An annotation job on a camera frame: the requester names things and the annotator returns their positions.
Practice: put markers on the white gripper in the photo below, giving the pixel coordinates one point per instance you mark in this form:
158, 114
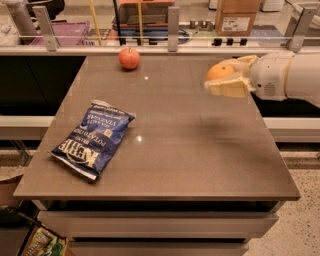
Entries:
269, 77

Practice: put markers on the orange fruit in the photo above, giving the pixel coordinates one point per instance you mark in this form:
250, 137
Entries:
219, 71

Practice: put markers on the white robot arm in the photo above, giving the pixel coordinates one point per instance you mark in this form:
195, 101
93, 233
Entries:
303, 80

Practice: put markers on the red apple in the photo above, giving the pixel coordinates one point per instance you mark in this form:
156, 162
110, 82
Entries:
129, 58

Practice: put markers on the cardboard box with label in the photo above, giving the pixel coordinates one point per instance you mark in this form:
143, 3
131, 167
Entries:
236, 17

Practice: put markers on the orange and grey bin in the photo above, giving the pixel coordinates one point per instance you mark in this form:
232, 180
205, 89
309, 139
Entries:
154, 13

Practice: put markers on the blue Kettle chips bag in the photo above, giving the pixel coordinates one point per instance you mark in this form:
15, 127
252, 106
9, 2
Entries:
92, 144

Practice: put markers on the purple plastic crate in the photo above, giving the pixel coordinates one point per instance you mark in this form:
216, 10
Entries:
65, 34

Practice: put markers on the grey drawer cabinet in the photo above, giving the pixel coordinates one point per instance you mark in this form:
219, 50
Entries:
153, 233

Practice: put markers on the colourful snack box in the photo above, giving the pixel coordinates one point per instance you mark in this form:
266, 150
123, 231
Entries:
44, 243

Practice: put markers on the metal railing post right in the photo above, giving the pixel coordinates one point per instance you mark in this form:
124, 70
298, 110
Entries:
303, 28

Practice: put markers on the metal railing post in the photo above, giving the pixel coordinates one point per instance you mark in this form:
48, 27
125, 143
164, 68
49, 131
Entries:
173, 28
303, 28
45, 28

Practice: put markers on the metal railing post centre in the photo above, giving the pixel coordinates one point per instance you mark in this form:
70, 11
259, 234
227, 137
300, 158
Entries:
173, 28

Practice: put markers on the metal railing post left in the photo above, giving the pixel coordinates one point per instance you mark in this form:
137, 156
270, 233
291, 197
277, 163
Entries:
45, 28

